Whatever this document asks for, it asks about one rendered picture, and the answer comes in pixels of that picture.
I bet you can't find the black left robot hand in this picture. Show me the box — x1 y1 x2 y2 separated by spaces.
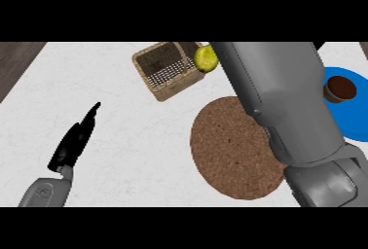
46 101 102 173

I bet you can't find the yellow-green pear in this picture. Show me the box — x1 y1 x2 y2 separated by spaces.
192 44 220 74

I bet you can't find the tan wicker basket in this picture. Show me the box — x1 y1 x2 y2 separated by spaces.
132 42 209 103

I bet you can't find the round brown cork placemat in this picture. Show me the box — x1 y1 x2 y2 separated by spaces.
188 95 290 201

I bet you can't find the blue plate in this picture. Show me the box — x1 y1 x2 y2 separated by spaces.
322 66 368 143

